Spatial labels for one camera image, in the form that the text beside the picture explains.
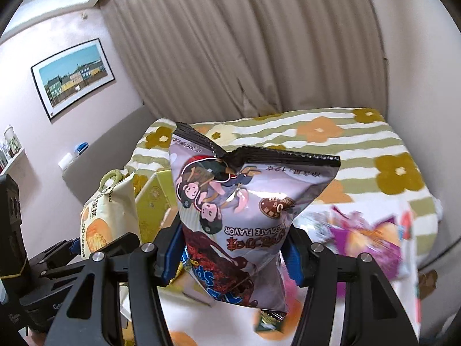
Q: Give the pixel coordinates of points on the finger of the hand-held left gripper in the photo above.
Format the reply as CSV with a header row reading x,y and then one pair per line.
x,y
124,240
57,256

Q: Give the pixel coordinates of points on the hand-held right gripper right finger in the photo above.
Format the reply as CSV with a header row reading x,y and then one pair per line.
x,y
291,261

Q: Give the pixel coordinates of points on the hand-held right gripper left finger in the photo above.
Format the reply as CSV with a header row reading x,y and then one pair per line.
x,y
171,257

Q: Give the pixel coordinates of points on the cream cake snack bag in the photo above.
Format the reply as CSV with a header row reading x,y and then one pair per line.
x,y
111,209

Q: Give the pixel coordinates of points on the yellow-green cardboard box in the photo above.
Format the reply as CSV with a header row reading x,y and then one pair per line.
x,y
155,202

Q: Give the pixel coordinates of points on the purple cartoon snack bag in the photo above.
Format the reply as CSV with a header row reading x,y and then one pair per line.
x,y
234,205

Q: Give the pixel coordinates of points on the blue snack packet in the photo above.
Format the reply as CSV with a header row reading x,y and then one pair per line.
x,y
201,281

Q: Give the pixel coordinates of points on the small green packet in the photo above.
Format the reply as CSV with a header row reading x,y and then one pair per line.
x,y
268,322

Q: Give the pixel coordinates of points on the padded headboard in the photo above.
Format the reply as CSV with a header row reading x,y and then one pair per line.
x,y
93,173

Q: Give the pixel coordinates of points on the white fruit print cloth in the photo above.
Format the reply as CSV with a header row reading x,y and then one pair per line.
x,y
216,322

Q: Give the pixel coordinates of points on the small white box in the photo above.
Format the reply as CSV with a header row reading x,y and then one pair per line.
x,y
66,161

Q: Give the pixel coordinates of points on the white jar green label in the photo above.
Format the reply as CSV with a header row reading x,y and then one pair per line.
x,y
12,140

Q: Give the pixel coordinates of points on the purple snack packet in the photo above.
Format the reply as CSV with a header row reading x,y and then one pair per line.
x,y
371,238

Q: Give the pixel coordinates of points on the blue and white object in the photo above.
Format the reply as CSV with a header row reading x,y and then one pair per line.
x,y
81,148

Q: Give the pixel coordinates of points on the striped floral blanket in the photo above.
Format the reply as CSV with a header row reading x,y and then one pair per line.
x,y
360,144

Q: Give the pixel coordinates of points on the beige curtain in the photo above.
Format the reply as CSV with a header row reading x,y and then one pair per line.
x,y
234,43

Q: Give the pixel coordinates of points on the white wall shelf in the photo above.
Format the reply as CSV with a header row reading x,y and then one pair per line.
x,y
16,158

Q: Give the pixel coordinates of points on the framed wall picture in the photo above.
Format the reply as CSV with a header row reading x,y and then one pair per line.
x,y
72,75

